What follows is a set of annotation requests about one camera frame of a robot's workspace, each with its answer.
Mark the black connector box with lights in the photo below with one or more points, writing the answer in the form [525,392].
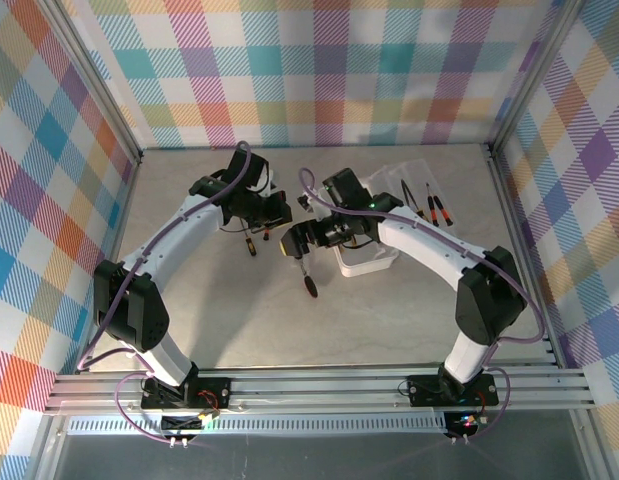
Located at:
[464,422]

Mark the clear plastic tool box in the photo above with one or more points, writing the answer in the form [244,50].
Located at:
[364,267]

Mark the aluminium mounting rail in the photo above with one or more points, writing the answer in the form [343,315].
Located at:
[314,390]

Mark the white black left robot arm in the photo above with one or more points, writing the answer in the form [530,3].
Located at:
[134,310]

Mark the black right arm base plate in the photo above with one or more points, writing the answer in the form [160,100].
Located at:
[424,390]

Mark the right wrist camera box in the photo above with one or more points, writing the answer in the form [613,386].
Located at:
[305,202]

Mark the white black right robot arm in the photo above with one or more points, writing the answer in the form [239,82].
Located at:
[489,300]

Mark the aluminium frame post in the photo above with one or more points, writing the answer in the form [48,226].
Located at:
[535,75]
[93,75]

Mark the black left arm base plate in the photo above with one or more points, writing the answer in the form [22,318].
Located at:
[214,392]

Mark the aluminium side rail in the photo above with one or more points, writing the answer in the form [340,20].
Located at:
[120,225]
[514,225]

